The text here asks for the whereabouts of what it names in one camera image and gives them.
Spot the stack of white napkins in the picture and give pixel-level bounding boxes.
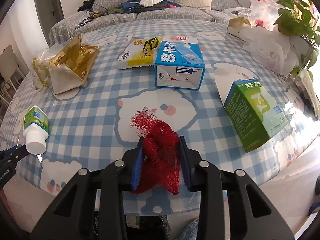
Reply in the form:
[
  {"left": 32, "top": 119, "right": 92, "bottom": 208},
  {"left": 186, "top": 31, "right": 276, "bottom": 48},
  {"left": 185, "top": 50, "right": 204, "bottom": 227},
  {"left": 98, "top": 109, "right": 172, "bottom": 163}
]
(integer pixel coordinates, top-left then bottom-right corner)
[{"left": 298, "top": 68, "right": 319, "bottom": 119}]

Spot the grey green door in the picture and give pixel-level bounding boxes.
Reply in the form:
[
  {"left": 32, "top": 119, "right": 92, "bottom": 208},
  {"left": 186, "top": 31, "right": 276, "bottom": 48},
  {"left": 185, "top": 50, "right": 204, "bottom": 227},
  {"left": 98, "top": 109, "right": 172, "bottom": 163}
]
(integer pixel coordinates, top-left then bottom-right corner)
[{"left": 34, "top": 0, "right": 64, "bottom": 47}]

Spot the clear bag yellow ribbon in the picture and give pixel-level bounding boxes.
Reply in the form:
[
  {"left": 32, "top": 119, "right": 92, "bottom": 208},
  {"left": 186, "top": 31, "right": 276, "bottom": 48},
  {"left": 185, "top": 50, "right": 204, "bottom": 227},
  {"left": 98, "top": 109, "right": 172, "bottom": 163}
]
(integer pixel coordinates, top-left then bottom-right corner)
[{"left": 31, "top": 47, "right": 58, "bottom": 89}]

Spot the beige dining chair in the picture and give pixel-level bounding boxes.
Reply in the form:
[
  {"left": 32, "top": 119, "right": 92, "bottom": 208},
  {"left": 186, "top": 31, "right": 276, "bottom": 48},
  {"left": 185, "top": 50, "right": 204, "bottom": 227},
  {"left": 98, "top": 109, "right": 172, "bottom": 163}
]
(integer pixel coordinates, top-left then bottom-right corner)
[{"left": 0, "top": 45, "right": 25, "bottom": 91}]

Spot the yellow white snack wrapper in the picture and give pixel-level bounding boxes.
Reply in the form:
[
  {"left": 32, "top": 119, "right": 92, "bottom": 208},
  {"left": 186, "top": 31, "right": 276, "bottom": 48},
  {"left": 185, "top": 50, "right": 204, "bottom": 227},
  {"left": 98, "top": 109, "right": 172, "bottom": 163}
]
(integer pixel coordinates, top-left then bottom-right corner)
[{"left": 117, "top": 37, "right": 163, "bottom": 70}]

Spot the blue checkered bear tablecloth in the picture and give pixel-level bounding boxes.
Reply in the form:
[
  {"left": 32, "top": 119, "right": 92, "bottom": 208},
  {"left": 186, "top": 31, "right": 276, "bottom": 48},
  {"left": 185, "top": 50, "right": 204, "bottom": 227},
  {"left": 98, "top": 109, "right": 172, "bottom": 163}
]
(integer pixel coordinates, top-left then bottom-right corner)
[{"left": 0, "top": 18, "right": 317, "bottom": 217}]

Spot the grey sofa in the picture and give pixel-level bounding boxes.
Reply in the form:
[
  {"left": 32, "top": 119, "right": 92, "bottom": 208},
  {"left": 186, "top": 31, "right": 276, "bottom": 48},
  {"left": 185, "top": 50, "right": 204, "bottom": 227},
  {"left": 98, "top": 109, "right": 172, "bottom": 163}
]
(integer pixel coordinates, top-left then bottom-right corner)
[{"left": 49, "top": 0, "right": 240, "bottom": 45}]

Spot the potted green plant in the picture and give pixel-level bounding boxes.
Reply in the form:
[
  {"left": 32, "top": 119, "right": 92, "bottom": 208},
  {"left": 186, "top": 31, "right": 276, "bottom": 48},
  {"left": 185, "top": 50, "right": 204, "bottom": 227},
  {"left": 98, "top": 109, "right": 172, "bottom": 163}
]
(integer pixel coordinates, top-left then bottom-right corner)
[{"left": 274, "top": 0, "right": 319, "bottom": 77}]

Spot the white crumpled plastic bag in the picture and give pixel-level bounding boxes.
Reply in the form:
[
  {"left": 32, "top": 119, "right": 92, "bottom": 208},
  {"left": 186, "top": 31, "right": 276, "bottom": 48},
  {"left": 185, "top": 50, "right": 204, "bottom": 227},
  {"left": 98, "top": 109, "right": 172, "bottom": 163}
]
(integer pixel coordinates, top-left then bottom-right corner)
[{"left": 240, "top": 27, "right": 299, "bottom": 76}]

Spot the blue milk carton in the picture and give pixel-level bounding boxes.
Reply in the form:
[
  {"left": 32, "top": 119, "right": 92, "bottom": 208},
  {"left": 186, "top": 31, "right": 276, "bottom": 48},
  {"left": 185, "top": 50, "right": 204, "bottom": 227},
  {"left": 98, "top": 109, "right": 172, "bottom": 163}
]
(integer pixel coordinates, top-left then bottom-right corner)
[{"left": 155, "top": 35, "right": 205, "bottom": 90}]

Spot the white red plastic bag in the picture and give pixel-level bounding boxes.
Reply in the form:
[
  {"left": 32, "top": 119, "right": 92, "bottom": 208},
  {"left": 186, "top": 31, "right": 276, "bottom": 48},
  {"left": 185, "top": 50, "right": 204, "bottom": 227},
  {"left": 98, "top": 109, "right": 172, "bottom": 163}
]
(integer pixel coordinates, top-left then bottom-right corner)
[{"left": 249, "top": 0, "right": 283, "bottom": 31}]

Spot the blue fuzzy slipper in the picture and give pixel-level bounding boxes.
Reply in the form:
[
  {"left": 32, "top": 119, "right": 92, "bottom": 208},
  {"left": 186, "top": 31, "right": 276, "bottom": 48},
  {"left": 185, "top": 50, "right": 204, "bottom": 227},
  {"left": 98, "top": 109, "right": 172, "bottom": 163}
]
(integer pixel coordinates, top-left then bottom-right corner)
[{"left": 176, "top": 219, "right": 199, "bottom": 240}]

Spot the gold foil package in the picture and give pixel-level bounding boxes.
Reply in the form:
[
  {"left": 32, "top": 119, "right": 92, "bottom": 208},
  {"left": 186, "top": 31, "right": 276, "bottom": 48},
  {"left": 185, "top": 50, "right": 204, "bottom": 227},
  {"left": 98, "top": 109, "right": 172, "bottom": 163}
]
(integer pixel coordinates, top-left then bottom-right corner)
[{"left": 49, "top": 34, "right": 100, "bottom": 95}]

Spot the black bag on sofa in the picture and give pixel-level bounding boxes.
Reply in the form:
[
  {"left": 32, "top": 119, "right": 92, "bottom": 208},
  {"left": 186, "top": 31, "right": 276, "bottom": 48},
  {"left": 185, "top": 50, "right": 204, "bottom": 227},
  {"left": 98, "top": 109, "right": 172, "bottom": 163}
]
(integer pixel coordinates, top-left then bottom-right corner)
[{"left": 77, "top": 0, "right": 95, "bottom": 12}]

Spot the white pill bottle green label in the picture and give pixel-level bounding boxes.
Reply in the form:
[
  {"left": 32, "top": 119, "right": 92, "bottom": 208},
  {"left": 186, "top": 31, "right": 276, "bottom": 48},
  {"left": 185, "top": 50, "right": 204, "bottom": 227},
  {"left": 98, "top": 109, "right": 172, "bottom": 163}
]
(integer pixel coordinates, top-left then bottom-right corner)
[{"left": 23, "top": 106, "right": 49, "bottom": 155}]

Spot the pile of clothes on sofa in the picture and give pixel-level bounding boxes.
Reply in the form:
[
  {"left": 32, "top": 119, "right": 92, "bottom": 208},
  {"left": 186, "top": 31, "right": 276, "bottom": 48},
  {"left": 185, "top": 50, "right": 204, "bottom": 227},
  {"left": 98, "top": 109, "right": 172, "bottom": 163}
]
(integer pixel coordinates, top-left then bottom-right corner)
[{"left": 104, "top": 0, "right": 182, "bottom": 15}]

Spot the black lined trash bin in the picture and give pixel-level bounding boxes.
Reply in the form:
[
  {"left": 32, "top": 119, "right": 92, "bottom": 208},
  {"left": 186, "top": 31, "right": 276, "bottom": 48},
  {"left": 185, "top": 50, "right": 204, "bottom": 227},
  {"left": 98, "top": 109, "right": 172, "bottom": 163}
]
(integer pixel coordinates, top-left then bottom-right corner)
[{"left": 124, "top": 215, "right": 171, "bottom": 239}]

